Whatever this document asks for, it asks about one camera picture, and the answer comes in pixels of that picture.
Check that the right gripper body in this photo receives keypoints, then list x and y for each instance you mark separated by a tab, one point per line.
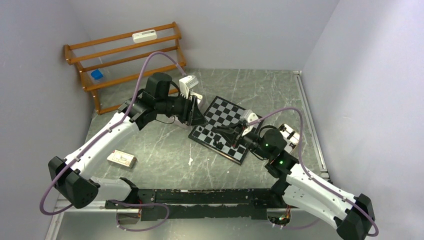
250	140

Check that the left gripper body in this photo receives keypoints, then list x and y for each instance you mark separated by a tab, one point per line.
184	113

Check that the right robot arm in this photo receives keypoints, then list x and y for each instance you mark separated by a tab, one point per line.
352	216

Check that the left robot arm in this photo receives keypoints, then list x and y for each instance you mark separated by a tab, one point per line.
73	175

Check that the pink tin of white pieces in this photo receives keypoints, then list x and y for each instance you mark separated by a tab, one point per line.
180	107

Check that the black chess king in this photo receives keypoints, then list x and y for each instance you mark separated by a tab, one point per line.
219	145

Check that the gold tin of black pieces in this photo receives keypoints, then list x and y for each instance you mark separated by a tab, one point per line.
291	136

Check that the white box on rack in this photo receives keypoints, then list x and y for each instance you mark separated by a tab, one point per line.
144	36

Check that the small card box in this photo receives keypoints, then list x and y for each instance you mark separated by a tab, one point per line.
122	158

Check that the wooden shelf rack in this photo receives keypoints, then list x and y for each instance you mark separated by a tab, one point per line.
120	59

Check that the blue cap container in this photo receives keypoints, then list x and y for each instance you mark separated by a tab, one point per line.
96	75

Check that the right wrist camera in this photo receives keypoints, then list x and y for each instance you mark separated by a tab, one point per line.
248	119

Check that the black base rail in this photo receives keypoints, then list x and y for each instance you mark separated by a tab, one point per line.
156	204

